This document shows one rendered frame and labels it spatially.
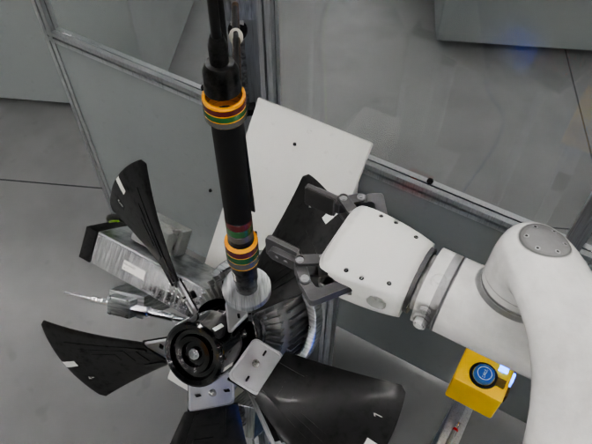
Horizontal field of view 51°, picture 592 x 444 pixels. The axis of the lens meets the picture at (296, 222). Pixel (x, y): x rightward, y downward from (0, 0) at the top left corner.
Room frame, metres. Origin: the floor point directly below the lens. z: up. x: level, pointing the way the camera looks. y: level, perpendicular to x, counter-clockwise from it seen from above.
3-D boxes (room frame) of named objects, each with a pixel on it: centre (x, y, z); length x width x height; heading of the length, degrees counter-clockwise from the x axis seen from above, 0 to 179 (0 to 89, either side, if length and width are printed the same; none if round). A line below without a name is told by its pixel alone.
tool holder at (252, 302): (0.47, 0.07, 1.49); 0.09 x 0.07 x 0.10; 4
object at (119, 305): (0.65, 0.36, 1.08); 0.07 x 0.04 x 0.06; 70
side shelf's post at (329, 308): (1.00, -0.11, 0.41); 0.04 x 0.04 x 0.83; 59
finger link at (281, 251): (0.37, 0.01, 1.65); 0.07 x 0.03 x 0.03; 59
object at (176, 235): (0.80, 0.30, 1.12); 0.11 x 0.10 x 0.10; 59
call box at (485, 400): (0.54, -0.39, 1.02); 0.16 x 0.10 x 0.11; 149
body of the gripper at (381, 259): (0.37, -0.09, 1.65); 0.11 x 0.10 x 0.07; 59
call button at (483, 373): (0.50, -0.37, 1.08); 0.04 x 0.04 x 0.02
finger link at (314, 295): (0.35, -0.04, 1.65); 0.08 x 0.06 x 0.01; 142
